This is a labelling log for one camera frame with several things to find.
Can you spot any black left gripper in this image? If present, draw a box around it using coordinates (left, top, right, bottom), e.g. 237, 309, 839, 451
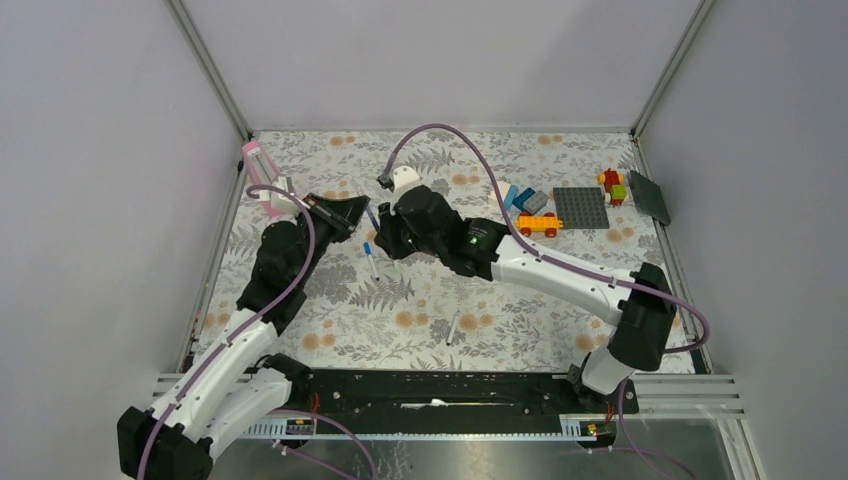
293, 193, 372, 287

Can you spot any white pen dark tip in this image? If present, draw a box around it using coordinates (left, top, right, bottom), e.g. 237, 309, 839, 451
363, 241, 380, 281

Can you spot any blue gel pen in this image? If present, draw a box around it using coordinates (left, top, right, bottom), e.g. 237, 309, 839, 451
365, 204, 380, 232

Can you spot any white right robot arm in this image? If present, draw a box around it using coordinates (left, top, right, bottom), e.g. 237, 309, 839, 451
376, 186, 677, 412

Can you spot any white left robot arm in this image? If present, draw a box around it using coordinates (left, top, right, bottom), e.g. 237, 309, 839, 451
117, 194, 369, 479

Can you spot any white pen black tip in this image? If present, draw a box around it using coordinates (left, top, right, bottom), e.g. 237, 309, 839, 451
445, 311, 460, 346

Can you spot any white and blue brick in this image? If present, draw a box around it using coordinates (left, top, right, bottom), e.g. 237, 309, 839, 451
500, 183, 518, 210

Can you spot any pink metronome box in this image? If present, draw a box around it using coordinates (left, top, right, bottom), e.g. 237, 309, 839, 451
242, 140, 284, 218

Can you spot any blue toy brick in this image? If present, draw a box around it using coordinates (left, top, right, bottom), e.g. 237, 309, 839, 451
511, 188, 536, 211

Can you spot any orange toy car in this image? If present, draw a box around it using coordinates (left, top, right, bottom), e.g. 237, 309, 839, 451
514, 212, 564, 238

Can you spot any grey toy brick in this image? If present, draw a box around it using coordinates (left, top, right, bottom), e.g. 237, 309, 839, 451
523, 191, 549, 216

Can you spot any grey lego baseplate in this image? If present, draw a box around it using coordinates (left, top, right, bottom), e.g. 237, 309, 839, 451
553, 187, 609, 230

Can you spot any floral table mat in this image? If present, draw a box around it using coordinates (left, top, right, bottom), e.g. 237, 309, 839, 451
192, 130, 697, 374

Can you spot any red yellow green brick stack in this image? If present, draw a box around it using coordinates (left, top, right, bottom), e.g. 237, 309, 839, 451
597, 169, 628, 207

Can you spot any dark grey lego plate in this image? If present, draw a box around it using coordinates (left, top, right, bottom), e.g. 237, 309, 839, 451
628, 170, 671, 226

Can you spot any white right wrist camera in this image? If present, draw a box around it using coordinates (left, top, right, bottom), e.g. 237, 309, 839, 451
377, 166, 422, 216

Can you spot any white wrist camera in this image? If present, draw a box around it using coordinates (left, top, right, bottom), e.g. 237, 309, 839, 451
270, 175, 300, 216
377, 166, 422, 216

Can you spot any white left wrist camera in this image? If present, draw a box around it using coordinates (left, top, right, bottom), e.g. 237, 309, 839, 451
270, 175, 300, 216

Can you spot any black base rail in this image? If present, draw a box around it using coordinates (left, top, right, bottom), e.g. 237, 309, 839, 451
272, 369, 639, 427

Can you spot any white cable duct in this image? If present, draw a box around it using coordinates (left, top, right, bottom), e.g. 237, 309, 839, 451
207, 416, 600, 446

